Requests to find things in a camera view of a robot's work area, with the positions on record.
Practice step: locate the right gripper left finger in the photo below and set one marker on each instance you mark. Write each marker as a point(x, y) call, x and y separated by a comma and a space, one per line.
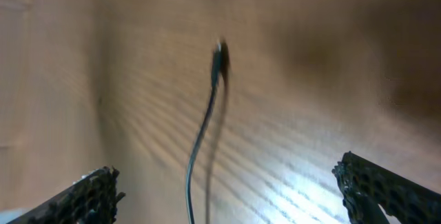
point(92, 199)

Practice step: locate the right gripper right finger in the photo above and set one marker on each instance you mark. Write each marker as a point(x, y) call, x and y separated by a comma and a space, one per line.
point(370, 193)

